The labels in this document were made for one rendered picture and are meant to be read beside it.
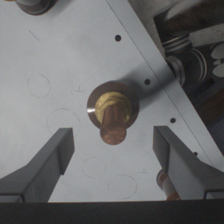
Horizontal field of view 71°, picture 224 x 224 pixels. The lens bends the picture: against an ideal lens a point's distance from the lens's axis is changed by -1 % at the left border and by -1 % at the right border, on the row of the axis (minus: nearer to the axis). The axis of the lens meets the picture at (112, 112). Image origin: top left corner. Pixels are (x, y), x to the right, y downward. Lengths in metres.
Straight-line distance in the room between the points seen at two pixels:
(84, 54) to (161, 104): 0.21
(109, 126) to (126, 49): 0.23
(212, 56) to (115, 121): 0.44
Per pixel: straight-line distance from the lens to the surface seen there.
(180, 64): 0.51
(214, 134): 1.11
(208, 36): 2.01
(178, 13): 0.58
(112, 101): 0.24
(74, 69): 0.37
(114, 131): 0.17
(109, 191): 0.49
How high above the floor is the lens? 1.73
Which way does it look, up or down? 75 degrees down
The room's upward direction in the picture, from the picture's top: 179 degrees counter-clockwise
